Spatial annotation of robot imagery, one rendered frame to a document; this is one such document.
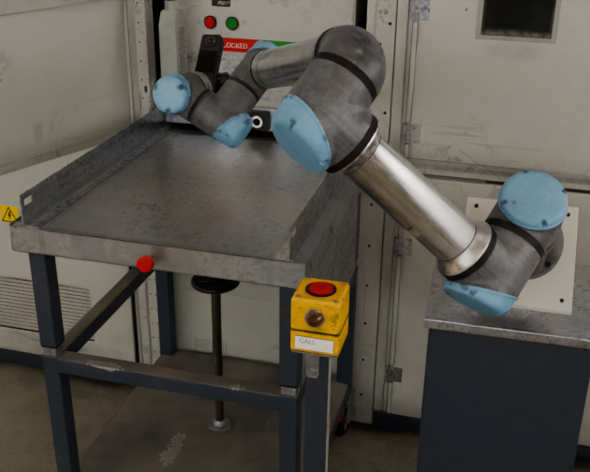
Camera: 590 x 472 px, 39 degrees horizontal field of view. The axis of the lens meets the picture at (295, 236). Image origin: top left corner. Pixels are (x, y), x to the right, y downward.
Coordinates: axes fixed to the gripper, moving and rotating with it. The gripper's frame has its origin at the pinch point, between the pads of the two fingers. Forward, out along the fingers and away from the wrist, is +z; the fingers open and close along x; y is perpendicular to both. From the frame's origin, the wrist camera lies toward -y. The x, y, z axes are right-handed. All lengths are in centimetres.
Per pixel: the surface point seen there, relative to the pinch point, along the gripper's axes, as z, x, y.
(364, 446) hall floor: 29, 35, 104
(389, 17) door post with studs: 19.2, 33.3, -14.8
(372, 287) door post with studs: 32, 33, 57
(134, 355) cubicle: 35, -40, 90
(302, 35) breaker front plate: 24.6, 11.0, -9.3
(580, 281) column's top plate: -14, 82, 35
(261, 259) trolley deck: -42, 22, 30
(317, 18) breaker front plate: 23.8, 14.8, -13.6
